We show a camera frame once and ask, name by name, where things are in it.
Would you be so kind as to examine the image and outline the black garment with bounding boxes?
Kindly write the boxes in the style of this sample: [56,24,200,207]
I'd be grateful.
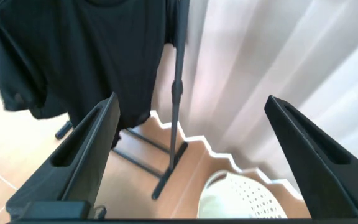
[0,0,191,149]

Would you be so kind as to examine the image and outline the black clothes rack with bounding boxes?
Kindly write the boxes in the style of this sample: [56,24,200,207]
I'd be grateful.
[54,0,191,200]

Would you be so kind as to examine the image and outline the white laundry basket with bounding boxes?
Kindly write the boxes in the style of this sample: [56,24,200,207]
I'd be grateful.
[197,170,288,218]

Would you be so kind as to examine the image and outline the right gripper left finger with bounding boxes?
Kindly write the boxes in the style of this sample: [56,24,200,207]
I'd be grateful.
[6,92,121,220]

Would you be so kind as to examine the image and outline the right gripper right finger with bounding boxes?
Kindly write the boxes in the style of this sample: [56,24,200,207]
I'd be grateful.
[264,95,358,218]

